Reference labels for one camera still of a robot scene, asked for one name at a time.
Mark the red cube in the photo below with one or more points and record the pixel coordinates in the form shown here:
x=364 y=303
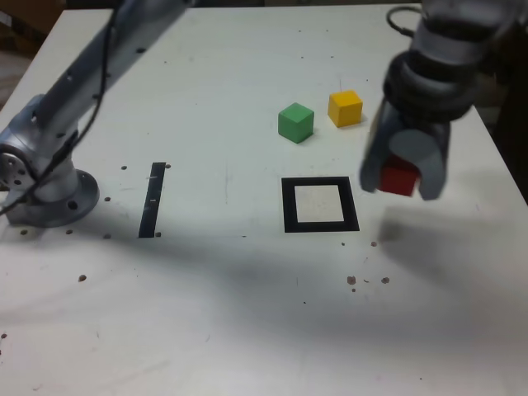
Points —
x=398 y=179

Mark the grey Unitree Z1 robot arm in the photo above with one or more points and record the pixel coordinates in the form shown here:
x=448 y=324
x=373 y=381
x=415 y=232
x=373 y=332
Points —
x=53 y=119

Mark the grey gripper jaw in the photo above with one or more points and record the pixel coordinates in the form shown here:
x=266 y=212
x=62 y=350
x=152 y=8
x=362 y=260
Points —
x=433 y=161
x=375 y=156

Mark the yellow cube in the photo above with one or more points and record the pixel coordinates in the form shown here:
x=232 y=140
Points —
x=345 y=108

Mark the green cube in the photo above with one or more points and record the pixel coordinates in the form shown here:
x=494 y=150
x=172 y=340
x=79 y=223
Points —
x=295 y=123

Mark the brown cardboard box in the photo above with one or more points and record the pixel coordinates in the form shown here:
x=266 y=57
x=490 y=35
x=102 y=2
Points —
x=29 y=20

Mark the black tape square outline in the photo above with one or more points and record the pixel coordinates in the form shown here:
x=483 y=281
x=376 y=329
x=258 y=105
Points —
x=288 y=206

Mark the black tape strip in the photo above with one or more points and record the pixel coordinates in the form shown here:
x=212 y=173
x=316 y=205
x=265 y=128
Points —
x=150 y=202

